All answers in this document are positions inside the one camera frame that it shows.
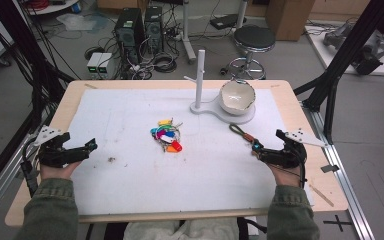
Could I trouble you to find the aluminium rail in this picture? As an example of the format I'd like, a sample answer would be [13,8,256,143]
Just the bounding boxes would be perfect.
[0,133,41,229]
[300,99,377,240]

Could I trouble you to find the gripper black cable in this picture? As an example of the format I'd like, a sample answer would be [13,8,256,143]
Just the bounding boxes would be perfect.
[273,146,308,190]
[20,138,42,198]

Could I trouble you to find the white ceramic bowl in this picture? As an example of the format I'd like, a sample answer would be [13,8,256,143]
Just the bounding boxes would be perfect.
[218,79,257,117]

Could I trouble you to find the bunch of colourful tagged keys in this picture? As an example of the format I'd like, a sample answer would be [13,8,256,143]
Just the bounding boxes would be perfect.
[149,117,184,154]

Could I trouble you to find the round white table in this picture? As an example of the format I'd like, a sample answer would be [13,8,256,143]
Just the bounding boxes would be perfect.
[21,0,82,17]

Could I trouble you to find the white desk leg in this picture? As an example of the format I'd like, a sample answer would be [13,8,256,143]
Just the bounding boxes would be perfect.
[180,0,198,65]
[235,0,249,30]

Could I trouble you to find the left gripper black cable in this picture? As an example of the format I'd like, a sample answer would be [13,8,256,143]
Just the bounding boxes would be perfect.
[20,138,42,198]

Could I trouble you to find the person's light trousers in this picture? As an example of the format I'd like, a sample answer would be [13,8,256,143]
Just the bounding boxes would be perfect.
[122,216,245,240]

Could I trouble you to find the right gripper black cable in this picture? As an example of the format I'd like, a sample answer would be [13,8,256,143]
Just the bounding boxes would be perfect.
[273,146,308,190]

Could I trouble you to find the thin wooden stick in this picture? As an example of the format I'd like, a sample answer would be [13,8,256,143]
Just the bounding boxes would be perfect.
[308,183,335,208]

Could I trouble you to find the clear plastic sheet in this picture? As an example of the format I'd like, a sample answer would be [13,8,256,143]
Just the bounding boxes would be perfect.
[55,12,98,33]

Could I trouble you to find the black metal frame post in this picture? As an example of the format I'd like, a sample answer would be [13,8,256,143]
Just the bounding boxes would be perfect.
[293,0,384,145]
[0,0,76,201]

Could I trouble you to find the flat black device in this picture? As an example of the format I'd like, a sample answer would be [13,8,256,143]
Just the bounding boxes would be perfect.
[209,13,248,31]

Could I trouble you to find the coiled black cable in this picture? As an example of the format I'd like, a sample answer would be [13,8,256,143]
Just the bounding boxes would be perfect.
[152,52,178,74]

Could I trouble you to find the large black computer tower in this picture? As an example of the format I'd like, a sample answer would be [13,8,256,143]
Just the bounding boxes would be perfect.
[114,7,145,66]

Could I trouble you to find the grey and black machine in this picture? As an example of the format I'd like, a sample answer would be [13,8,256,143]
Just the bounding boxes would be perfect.
[322,22,384,76]

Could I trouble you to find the black round stool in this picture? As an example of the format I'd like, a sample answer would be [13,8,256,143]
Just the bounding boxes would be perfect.
[219,25,277,81]

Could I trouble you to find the brown cardboard box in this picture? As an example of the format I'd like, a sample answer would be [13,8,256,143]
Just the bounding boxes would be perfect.
[265,0,316,42]

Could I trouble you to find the person's right hand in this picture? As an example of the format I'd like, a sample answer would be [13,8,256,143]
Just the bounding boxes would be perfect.
[267,163,307,189]

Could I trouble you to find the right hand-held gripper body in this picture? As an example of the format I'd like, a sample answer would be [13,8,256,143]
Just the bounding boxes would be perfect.
[258,127,328,169]

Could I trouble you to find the slim black computer tower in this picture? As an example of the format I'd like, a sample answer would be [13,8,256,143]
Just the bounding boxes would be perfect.
[143,5,165,55]

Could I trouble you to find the white bench power supply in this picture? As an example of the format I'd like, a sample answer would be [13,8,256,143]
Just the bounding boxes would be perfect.
[96,52,114,80]
[86,52,104,79]

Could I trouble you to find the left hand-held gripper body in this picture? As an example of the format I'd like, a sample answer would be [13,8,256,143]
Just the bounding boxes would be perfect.
[31,124,91,169]

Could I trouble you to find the white key rack stand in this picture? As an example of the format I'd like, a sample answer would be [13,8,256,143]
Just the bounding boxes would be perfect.
[183,49,257,126]

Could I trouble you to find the white table mat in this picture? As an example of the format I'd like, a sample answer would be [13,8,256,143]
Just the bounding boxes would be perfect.
[63,87,315,217]

